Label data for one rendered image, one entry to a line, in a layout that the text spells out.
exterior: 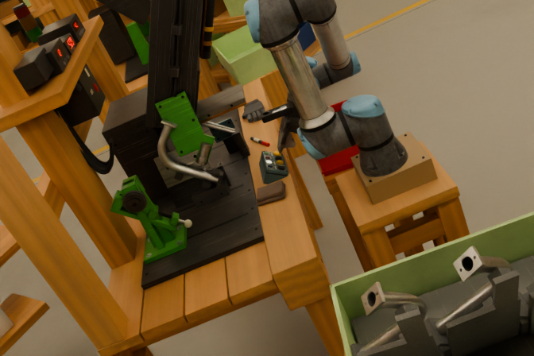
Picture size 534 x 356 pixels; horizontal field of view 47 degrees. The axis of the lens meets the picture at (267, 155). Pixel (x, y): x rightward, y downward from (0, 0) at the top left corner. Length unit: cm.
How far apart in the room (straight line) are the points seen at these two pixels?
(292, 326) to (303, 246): 117
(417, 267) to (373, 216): 38
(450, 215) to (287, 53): 71
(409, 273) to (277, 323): 150
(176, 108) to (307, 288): 81
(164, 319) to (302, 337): 112
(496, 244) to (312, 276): 52
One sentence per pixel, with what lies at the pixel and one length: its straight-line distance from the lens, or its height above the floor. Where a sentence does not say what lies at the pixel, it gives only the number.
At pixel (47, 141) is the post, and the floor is 139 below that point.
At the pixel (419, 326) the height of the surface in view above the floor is 109.
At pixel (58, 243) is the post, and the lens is 174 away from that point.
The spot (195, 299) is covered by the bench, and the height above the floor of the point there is 88.
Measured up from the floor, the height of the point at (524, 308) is 93.
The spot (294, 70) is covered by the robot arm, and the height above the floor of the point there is 134.
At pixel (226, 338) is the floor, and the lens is 309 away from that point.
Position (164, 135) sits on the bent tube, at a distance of 221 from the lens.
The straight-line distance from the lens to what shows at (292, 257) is 180.
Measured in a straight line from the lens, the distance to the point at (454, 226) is 201.
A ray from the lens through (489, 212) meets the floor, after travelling 317.
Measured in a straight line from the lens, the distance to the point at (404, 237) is 199.
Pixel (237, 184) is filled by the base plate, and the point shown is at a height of 90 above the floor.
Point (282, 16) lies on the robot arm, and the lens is 170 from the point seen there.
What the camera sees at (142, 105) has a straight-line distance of 239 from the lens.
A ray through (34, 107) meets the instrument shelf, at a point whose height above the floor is 153.
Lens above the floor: 197
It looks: 27 degrees down
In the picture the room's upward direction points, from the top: 25 degrees counter-clockwise
